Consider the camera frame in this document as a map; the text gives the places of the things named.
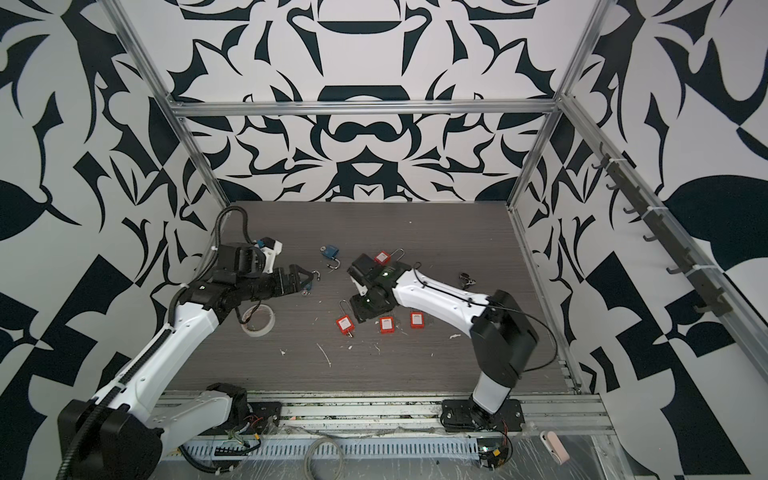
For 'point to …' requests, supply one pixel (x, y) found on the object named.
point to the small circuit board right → (492, 451)
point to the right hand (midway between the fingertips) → (363, 310)
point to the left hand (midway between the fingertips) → (301, 274)
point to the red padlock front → (345, 323)
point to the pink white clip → (555, 446)
